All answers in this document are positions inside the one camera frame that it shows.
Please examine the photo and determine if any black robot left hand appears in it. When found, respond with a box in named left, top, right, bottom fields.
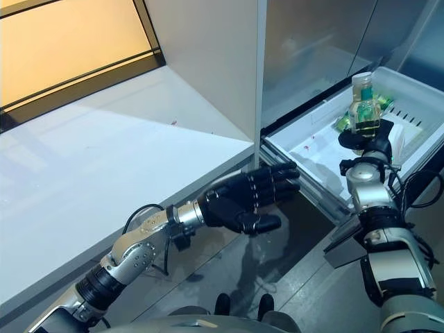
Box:
left=200, top=162, right=302, bottom=237

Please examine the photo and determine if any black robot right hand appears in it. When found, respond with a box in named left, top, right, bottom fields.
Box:
left=338, top=119, right=397, bottom=157

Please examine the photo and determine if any clear bottle of yellow drink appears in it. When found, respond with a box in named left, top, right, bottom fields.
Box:
left=349, top=72, right=383, bottom=140

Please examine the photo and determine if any white fridge drawer steel front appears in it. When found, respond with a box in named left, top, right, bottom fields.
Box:
left=261, top=66, right=444, bottom=268

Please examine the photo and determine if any stainless steel fridge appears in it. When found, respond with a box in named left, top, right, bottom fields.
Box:
left=258, top=0, right=444, bottom=272

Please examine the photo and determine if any light green drink can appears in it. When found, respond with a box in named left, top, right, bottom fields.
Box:
left=373, top=92, right=395, bottom=110
left=334, top=115, right=352, bottom=133

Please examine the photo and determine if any dark robot left foot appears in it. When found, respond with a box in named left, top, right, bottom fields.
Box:
left=214, top=293, right=232, bottom=314

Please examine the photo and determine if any dark robot foot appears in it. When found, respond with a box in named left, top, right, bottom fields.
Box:
left=214, top=293, right=232, bottom=314
left=258, top=293, right=275, bottom=314

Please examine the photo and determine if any dark robot right foot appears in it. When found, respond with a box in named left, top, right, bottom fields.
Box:
left=258, top=293, right=275, bottom=314

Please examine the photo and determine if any grey robot torso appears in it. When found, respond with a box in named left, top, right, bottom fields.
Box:
left=165, top=304, right=289, bottom=333

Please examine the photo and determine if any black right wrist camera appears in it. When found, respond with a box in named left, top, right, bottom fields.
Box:
left=339, top=157, right=355, bottom=178

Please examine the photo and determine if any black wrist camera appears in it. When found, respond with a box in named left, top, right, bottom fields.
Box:
left=339, top=157, right=355, bottom=178
left=172, top=224, right=194, bottom=253

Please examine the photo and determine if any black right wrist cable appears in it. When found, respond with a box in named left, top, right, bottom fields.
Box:
left=383, top=161, right=444, bottom=268

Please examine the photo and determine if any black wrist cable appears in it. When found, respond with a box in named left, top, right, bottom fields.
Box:
left=383, top=161, right=444, bottom=268
left=121, top=203, right=171, bottom=278

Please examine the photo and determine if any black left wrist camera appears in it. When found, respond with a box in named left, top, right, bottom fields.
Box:
left=172, top=224, right=194, bottom=253

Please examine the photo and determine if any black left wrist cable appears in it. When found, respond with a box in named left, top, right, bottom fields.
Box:
left=121, top=203, right=171, bottom=278

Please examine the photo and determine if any orange window with dark frame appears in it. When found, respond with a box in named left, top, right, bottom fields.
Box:
left=0, top=0, right=168, bottom=116

